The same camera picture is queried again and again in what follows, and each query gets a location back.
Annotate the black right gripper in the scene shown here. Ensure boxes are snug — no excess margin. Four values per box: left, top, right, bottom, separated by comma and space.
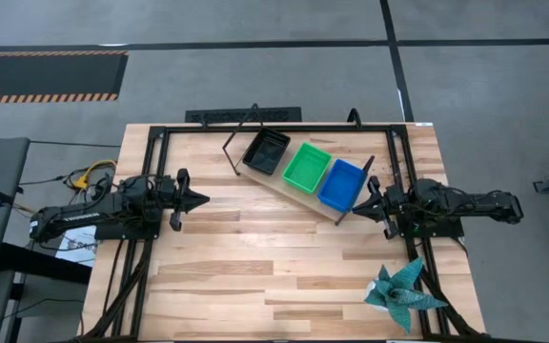
353, 175, 402, 240

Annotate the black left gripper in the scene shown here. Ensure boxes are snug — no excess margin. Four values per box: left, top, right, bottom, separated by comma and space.
158, 169, 212, 232

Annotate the blue plastic slotted basket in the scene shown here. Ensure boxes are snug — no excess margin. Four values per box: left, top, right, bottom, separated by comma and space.
316, 158, 369, 213

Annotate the green plastic slotted basket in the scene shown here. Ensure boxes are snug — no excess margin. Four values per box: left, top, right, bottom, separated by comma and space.
281, 141, 333, 195

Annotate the black plastic slotted basket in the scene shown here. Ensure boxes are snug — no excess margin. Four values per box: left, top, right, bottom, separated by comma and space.
241, 127, 293, 176

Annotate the teal artificial plant white pot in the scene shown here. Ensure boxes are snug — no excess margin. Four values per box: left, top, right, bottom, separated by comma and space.
363, 256, 450, 334

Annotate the black table clamp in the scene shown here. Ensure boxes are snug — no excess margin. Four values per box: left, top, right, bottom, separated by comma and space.
345, 108, 364, 130

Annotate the black floor grille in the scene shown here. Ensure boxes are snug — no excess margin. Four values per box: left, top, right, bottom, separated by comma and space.
184, 107, 303, 124

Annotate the white paper sheet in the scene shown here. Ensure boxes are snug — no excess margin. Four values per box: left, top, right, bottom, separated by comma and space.
54, 224, 99, 268

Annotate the black mat with hazard stripes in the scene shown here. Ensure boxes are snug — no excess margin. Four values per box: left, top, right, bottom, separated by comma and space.
0, 50, 130, 105

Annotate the black metal table frame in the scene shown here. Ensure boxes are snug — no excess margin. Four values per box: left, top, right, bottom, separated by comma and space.
78, 124, 490, 342

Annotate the yellow cable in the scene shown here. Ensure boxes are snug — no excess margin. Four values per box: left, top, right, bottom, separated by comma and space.
74, 159, 118, 191

